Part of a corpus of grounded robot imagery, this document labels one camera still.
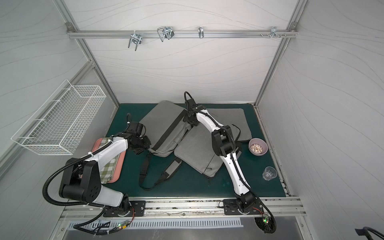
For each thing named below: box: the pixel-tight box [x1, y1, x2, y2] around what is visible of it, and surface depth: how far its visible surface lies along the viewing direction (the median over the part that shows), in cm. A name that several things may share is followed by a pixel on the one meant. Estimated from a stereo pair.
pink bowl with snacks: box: [248, 138, 269, 156], surface depth 94 cm
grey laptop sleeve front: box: [174, 123, 224, 178], surface depth 90 cm
